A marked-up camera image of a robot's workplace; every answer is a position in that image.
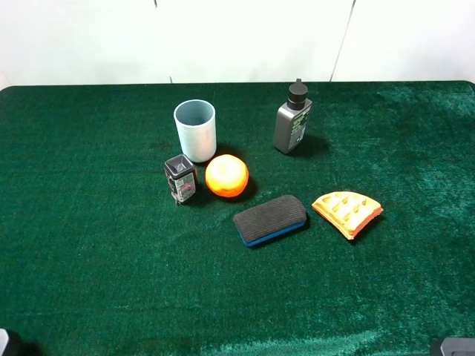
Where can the light blue cup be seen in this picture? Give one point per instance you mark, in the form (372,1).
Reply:
(196,128)

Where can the green carpet mat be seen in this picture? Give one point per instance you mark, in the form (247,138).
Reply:
(97,258)

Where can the small black box bottle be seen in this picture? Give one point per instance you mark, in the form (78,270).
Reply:
(181,175)

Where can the orange waffle toy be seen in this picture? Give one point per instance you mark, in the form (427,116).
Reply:
(348,211)

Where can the grey bottle black cap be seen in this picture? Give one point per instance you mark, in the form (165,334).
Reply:
(292,117)

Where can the orange fruit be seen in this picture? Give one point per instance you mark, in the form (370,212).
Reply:
(227,176)

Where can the black blue board eraser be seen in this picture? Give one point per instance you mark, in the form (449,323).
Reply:
(270,220)

